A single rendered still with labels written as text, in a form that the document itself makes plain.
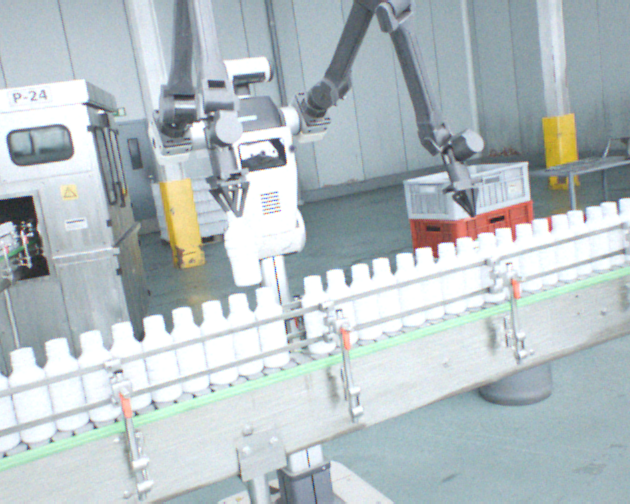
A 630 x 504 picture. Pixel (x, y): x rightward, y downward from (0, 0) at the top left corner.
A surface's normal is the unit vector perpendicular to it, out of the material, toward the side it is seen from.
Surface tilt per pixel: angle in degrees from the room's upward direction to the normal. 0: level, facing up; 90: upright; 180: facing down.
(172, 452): 90
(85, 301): 90
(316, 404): 90
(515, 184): 89
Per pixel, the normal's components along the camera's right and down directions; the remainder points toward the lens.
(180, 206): 0.44, 0.09
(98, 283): 0.15, 0.15
